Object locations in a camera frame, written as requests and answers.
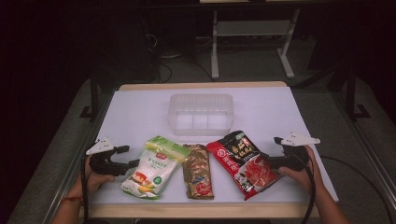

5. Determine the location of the right hand-held gripper black cable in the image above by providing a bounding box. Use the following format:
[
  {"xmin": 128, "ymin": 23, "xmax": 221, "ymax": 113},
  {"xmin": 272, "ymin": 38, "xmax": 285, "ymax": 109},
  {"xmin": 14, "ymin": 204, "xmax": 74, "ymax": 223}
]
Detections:
[{"xmin": 299, "ymin": 153, "xmax": 318, "ymax": 224}]

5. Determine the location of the white metal desk frame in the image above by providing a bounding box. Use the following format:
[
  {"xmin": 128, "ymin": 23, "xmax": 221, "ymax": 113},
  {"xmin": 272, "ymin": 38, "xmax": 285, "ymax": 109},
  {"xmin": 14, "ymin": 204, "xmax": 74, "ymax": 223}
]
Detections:
[{"xmin": 210, "ymin": 7, "xmax": 302, "ymax": 80}]

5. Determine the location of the black metal stand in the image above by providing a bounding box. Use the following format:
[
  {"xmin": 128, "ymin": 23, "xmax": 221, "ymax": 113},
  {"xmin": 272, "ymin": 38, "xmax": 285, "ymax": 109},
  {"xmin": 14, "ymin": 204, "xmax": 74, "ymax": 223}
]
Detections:
[
  {"xmin": 78, "ymin": 66, "xmax": 101, "ymax": 121},
  {"xmin": 345, "ymin": 63, "xmax": 372, "ymax": 121}
]

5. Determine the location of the tangle of floor cables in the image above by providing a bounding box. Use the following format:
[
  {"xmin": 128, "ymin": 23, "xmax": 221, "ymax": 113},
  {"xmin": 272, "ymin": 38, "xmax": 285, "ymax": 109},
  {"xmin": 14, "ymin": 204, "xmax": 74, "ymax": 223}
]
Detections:
[{"xmin": 144, "ymin": 31, "xmax": 217, "ymax": 84}]

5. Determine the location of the left hand-held gripper black cable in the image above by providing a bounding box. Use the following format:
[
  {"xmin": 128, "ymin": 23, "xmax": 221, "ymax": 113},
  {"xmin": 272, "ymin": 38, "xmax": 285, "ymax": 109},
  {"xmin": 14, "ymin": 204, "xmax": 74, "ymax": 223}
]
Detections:
[{"xmin": 80, "ymin": 154, "xmax": 92, "ymax": 224}]

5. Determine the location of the red and black food packet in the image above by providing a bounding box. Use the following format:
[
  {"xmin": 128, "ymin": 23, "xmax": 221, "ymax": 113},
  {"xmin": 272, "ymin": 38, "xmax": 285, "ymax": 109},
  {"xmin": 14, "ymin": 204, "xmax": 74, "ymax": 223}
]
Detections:
[{"xmin": 205, "ymin": 130, "xmax": 285, "ymax": 202}]

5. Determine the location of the green and white food packet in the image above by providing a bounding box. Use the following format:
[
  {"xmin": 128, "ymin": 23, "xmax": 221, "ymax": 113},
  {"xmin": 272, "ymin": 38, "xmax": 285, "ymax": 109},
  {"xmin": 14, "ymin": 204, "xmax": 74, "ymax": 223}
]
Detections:
[{"xmin": 120, "ymin": 135, "xmax": 191, "ymax": 201}]

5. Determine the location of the person's right hand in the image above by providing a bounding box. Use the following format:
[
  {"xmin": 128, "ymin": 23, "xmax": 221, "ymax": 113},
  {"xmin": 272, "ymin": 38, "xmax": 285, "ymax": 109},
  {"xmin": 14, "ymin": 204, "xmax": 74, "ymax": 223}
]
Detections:
[{"xmin": 278, "ymin": 145, "xmax": 325, "ymax": 196}]

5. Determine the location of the white table mat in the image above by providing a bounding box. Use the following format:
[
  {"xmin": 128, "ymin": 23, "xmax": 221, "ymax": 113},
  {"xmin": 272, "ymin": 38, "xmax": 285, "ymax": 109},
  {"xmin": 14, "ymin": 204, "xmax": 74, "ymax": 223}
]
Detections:
[{"xmin": 88, "ymin": 86, "xmax": 340, "ymax": 205}]

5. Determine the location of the aluminium rail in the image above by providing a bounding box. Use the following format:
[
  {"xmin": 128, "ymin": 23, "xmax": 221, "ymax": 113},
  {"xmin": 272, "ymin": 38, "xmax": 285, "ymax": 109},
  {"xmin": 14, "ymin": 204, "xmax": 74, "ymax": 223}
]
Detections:
[
  {"xmin": 332, "ymin": 90, "xmax": 396, "ymax": 202},
  {"xmin": 41, "ymin": 91, "xmax": 114, "ymax": 224}
]

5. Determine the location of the clear plastic container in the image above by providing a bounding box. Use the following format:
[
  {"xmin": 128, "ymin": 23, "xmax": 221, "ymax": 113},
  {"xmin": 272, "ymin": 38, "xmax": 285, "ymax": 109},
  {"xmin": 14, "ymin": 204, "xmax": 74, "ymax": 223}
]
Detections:
[{"xmin": 167, "ymin": 92, "xmax": 234, "ymax": 137}]

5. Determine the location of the brown and gold food packet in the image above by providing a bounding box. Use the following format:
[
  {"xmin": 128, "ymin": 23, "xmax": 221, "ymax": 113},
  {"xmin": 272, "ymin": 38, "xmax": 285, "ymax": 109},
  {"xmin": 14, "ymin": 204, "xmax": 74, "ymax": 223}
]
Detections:
[{"xmin": 181, "ymin": 143, "xmax": 216, "ymax": 201}]

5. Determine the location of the thin black floor cable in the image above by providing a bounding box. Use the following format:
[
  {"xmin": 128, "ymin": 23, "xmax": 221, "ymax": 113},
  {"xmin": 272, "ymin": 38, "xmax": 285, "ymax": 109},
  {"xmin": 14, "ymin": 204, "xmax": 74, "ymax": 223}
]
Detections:
[{"xmin": 319, "ymin": 155, "xmax": 394, "ymax": 224}]

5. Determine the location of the person's left hand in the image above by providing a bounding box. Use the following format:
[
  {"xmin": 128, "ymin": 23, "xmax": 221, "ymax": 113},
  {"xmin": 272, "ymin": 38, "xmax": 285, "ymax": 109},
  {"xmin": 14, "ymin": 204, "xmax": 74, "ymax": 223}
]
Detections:
[{"xmin": 74, "ymin": 156, "xmax": 116, "ymax": 199}]

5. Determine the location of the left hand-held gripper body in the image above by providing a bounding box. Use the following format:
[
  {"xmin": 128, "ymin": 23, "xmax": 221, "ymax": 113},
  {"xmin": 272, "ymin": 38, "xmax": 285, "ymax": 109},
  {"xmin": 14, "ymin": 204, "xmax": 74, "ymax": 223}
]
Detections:
[{"xmin": 85, "ymin": 136, "xmax": 129, "ymax": 177}]

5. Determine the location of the hand-held gripper black cable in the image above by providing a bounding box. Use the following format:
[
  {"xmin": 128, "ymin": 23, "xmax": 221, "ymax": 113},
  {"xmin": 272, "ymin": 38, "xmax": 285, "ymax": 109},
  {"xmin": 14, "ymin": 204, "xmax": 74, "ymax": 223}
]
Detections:
[
  {"xmin": 80, "ymin": 154, "xmax": 92, "ymax": 224},
  {"xmin": 299, "ymin": 153, "xmax": 318, "ymax": 224}
]

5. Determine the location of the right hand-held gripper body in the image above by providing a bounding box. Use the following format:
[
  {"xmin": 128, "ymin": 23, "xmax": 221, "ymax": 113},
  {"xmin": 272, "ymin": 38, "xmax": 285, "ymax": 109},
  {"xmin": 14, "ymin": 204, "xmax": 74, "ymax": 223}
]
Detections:
[{"xmin": 278, "ymin": 132, "xmax": 321, "ymax": 172}]

